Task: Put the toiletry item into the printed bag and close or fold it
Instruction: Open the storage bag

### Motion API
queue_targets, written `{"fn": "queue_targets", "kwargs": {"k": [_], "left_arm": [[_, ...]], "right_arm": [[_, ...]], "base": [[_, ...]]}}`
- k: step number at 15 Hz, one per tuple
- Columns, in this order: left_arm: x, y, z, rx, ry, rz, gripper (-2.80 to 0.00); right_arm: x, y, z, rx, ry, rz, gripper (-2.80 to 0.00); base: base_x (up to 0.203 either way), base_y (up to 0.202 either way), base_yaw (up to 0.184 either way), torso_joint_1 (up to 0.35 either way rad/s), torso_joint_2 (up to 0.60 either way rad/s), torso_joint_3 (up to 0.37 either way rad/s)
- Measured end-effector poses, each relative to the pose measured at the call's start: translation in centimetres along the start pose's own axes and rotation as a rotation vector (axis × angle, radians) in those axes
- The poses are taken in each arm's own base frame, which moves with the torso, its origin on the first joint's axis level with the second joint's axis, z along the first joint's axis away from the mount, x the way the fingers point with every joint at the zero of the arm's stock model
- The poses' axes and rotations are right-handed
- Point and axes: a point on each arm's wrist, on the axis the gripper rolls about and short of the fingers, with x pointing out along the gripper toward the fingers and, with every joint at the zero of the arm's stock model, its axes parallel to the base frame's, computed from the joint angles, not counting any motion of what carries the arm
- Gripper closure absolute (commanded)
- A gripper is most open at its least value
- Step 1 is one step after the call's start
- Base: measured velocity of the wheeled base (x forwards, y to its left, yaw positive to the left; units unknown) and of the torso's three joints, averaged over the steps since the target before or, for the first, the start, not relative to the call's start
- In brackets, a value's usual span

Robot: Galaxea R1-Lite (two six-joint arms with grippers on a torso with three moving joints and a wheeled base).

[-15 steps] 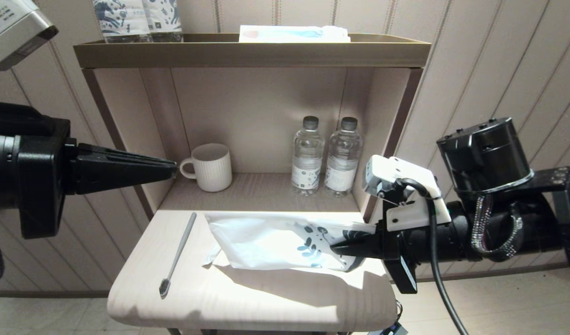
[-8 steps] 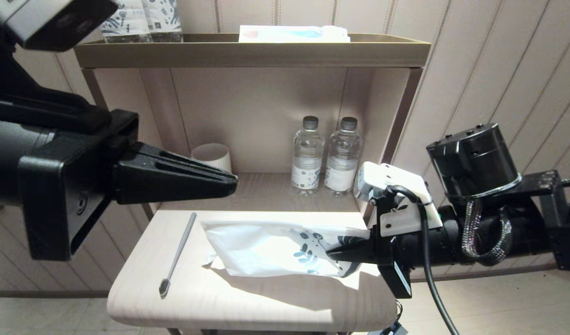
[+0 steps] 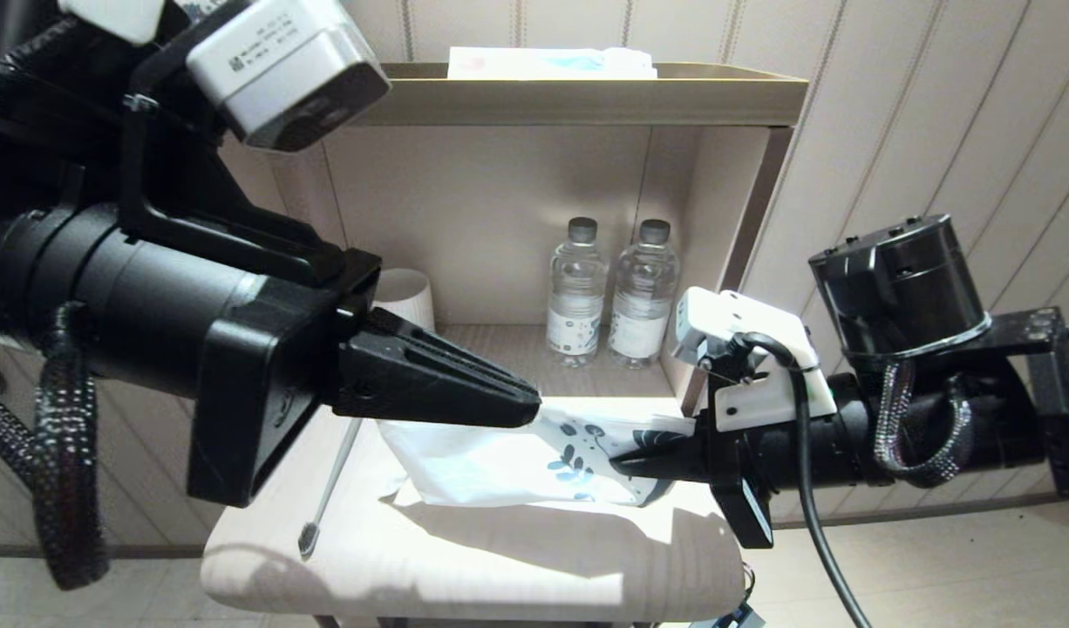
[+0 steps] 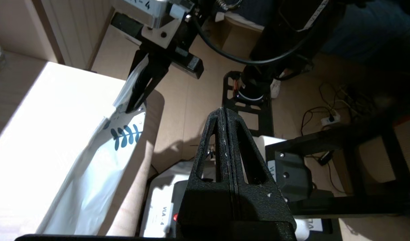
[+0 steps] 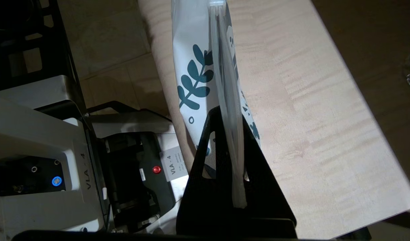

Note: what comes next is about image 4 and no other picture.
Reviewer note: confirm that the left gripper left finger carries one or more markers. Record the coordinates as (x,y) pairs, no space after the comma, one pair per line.
(205,201)

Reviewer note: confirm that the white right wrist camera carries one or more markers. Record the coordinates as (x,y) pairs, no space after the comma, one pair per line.
(151,13)

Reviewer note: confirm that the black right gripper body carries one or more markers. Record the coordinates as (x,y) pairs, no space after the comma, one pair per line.
(188,65)

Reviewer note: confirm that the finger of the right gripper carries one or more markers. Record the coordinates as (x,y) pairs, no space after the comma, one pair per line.
(156,72)
(136,100)

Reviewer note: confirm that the dark blue fabric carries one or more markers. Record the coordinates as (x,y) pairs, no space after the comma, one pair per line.
(375,26)

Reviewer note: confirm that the white leaf-print plastic bag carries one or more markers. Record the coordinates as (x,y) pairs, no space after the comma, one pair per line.
(91,194)

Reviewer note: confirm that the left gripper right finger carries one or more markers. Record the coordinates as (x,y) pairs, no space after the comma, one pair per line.
(258,204)

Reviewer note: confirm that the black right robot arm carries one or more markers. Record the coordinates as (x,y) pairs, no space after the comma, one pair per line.
(285,26)

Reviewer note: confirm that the beige wooden shelf cabinet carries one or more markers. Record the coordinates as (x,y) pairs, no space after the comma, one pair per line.
(21,30)

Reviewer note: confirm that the white power strip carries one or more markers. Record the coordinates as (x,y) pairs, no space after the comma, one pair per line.
(330,118)

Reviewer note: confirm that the robot base chassis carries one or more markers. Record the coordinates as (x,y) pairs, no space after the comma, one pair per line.
(292,174)

